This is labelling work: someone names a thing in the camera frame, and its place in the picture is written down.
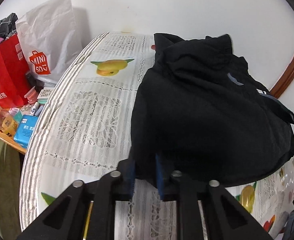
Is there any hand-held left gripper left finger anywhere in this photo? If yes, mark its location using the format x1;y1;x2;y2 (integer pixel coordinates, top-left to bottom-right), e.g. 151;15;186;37
17;159;137;240

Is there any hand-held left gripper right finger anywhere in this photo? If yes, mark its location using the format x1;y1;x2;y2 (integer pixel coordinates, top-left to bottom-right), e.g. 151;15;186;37
154;154;275;240

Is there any black white blue jacket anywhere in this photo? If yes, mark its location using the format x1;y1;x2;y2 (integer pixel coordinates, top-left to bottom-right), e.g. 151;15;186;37
130;32;294;188

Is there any fruit print lace tablecloth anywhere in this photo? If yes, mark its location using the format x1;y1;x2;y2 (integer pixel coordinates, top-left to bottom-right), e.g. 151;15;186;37
19;31;294;240

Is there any blue tissue pack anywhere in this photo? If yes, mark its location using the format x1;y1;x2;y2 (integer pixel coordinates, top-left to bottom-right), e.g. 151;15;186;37
13;114;39;150

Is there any blue white tube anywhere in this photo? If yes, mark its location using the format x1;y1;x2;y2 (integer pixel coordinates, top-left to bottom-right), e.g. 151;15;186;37
29;102;45;117

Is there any white ribbed box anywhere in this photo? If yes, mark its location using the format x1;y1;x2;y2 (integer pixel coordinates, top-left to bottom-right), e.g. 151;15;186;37
37;87;54;103

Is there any wooden side desk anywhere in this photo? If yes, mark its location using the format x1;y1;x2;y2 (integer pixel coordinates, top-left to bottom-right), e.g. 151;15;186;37
0;129;27;155

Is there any teal small box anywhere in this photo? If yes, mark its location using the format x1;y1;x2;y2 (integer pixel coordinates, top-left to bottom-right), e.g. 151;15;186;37
12;112;25;123

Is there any green cloth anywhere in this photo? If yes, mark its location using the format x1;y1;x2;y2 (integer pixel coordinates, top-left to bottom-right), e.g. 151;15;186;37
0;121;22;233

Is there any pink cup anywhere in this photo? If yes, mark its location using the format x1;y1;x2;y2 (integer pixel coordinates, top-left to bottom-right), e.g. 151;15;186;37
25;86;38;105

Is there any orange drink bottle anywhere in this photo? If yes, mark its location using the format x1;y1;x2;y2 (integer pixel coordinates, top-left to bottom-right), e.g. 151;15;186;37
0;104;20;137

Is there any white plastic shopping bag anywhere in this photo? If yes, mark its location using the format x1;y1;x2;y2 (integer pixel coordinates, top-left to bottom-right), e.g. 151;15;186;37
15;0;88;87

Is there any red paper shopping bag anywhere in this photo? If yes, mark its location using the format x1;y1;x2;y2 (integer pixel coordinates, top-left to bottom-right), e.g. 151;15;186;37
0;33;32;108

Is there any plaid cloth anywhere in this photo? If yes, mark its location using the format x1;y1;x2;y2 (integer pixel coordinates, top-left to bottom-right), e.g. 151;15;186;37
0;13;19;56

